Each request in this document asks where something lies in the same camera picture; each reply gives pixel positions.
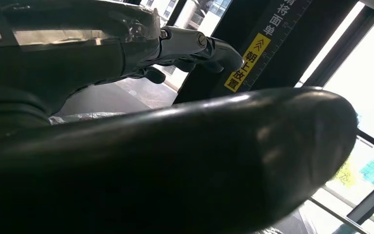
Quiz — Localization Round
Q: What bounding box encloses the black inbound scanner machine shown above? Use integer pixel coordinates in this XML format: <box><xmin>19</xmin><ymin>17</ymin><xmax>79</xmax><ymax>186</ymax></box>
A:
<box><xmin>174</xmin><ymin>0</ymin><xmax>358</xmax><ymax>104</ymax></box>

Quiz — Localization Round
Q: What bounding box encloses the yellow black label sticker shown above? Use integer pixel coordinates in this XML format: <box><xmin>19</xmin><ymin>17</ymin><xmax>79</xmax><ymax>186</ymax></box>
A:
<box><xmin>224</xmin><ymin>0</ymin><xmax>314</xmax><ymax>94</ymax></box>

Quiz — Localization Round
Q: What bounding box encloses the grey plastic mailer parcel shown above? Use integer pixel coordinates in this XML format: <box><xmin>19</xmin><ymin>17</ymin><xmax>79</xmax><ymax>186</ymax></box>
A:
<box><xmin>48</xmin><ymin>111</ymin><xmax>127</xmax><ymax>126</ymax></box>

